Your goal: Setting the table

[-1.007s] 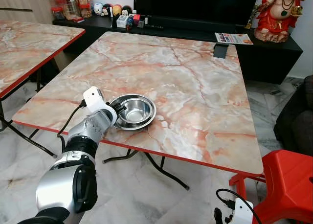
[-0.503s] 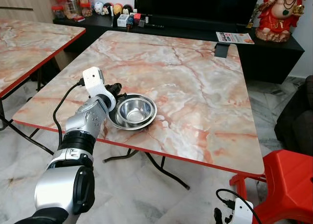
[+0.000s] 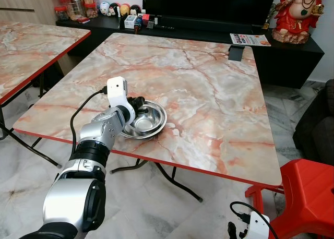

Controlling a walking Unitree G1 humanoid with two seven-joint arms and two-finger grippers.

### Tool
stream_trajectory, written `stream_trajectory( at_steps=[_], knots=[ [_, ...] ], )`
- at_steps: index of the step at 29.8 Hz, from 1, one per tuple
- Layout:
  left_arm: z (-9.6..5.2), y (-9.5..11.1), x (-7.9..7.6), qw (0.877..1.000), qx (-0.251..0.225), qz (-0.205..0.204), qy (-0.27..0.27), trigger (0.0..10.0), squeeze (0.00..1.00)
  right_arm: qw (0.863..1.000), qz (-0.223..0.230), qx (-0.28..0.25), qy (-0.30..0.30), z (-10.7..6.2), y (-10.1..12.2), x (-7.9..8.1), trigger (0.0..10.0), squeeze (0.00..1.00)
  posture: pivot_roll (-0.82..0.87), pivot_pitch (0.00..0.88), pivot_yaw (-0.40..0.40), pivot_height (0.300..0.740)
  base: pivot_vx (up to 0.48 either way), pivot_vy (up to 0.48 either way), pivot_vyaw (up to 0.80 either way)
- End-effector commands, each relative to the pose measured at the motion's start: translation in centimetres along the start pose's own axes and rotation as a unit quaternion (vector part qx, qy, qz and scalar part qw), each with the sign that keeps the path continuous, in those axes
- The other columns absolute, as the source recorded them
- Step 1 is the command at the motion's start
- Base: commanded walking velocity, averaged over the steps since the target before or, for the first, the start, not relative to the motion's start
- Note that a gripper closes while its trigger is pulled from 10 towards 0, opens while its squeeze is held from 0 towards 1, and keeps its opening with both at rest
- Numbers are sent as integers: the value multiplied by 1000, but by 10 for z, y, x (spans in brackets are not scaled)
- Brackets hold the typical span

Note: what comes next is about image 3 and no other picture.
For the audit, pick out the stainless steel bowl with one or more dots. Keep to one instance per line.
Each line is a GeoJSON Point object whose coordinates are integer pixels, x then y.
{"type": "Point", "coordinates": [151, 123]}

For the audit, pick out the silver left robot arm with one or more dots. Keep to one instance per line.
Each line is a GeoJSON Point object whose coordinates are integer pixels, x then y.
{"type": "Point", "coordinates": [94, 134]}

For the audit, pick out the large marble-pattern table red edge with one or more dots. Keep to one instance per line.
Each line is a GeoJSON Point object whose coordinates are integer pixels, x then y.
{"type": "Point", "coordinates": [209, 93]}

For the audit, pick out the small white box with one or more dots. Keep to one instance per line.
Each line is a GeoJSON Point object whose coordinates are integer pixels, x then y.
{"type": "Point", "coordinates": [131, 22]}

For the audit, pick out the red plastic stool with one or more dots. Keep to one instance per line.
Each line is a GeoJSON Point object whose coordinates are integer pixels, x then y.
{"type": "Point", "coordinates": [308, 192]}

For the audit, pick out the black round figurine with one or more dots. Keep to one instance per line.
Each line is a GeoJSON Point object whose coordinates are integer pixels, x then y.
{"type": "Point", "coordinates": [135, 10]}

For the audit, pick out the yellow round figurine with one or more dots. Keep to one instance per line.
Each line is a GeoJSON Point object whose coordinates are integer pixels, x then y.
{"type": "Point", "coordinates": [124, 10]}

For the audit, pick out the white round figurine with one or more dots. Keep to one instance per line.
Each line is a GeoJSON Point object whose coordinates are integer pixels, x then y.
{"type": "Point", "coordinates": [105, 9]}

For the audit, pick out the grey table edge clip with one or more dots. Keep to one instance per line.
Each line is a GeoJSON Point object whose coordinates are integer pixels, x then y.
{"type": "Point", "coordinates": [236, 54]}

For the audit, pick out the small jar red lid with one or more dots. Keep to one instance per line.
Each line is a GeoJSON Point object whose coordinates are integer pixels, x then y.
{"type": "Point", "coordinates": [61, 13]}

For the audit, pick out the black flat television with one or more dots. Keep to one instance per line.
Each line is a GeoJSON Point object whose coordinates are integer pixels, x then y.
{"type": "Point", "coordinates": [209, 1]}

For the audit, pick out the tall clear plastic jar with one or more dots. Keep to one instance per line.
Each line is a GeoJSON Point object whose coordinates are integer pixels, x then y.
{"type": "Point", "coordinates": [73, 3]}

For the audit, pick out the printed paper flyer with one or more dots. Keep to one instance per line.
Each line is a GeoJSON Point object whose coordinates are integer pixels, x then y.
{"type": "Point", "coordinates": [250, 39]}

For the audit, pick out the dark fabric sofa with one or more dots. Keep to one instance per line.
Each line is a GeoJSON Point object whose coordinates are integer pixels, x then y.
{"type": "Point", "coordinates": [318, 124]}

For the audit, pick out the small gold ornament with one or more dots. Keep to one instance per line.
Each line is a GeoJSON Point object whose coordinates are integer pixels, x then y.
{"type": "Point", "coordinates": [267, 19]}

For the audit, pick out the light wood cabinet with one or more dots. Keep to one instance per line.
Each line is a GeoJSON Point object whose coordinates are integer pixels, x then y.
{"type": "Point", "coordinates": [21, 4]}

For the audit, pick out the red laughing Buddha statue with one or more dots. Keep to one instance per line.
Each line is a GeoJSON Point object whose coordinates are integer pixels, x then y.
{"type": "Point", "coordinates": [300, 20]}

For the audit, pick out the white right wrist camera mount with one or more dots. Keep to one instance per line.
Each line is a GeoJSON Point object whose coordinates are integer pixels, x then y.
{"type": "Point", "coordinates": [258, 226]}

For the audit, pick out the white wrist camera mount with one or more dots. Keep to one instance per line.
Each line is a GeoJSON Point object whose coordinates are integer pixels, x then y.
{"type": "Point", "coordinates": [258, 226]}
{"type": "Point", "coordinates": [116, 87]}

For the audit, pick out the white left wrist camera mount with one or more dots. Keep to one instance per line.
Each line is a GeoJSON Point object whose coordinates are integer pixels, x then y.
{"type": "Point", "coordinates": [116, 87]}

